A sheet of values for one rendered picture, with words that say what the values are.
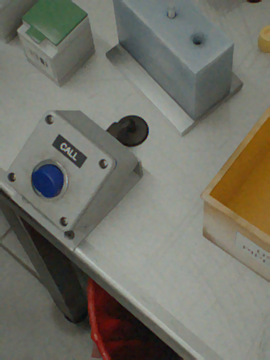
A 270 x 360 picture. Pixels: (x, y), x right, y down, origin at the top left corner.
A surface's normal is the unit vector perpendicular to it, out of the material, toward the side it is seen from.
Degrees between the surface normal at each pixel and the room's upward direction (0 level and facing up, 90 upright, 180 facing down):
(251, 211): 0
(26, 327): 0
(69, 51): 90
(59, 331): 0
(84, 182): 30
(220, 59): 90
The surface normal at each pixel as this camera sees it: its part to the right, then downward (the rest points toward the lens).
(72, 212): -0.38, 0.06
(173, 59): -0.77, 0.62
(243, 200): -0.06, -0.34
